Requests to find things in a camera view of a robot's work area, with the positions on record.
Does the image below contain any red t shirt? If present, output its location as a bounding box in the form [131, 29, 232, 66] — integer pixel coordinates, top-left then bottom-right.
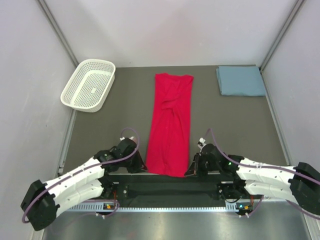
[146, 73, 194, 178]

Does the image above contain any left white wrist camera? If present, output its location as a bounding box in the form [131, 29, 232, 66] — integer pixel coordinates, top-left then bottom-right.
[120, 136, 138, 143]

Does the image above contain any right aluminium corner post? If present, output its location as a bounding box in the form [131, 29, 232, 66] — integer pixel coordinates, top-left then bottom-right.
[259, 0, 306, 74]

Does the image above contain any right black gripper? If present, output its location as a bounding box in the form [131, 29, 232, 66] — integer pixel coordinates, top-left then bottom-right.
[184, 152, 221, 178]

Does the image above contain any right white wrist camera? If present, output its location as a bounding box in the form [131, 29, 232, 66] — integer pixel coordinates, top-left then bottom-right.
[197, 137, 206, 149]

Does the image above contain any left aluminium corner post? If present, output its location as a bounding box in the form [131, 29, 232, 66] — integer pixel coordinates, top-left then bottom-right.
[35, 0, 79, 68]

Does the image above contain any aluminium frame rail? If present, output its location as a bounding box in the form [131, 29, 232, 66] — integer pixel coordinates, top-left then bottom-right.
[39, 181, 313, 202]

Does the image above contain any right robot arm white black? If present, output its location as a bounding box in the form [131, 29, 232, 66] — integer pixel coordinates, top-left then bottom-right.
[184, 140, 320, 215]

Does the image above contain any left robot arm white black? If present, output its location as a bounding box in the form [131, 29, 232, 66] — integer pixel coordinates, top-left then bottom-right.
[20, 137, 147, 231]

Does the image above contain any grey slotted cable duct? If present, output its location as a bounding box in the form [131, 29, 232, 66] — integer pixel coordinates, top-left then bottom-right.
[49, 201, 253, 213]

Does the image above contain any folded blue t shirt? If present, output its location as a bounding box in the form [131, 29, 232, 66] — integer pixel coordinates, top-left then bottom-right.
[216, 66, 266, 97]

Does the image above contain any white perforated plastic basket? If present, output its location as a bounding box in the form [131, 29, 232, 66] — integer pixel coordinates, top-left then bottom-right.
[60, 59, 116, 113]

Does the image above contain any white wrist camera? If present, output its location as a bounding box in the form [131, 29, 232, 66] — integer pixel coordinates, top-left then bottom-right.
[197, 137, 206, 149]
[120, 136, 138, 143]

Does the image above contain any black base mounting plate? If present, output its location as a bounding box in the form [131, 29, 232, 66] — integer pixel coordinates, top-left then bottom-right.
[99, 173, 252, 201]

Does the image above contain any aluminium corner post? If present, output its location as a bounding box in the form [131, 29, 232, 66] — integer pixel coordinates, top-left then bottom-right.
[35, 0, 79, 68]
[259, 0, 306, 74]

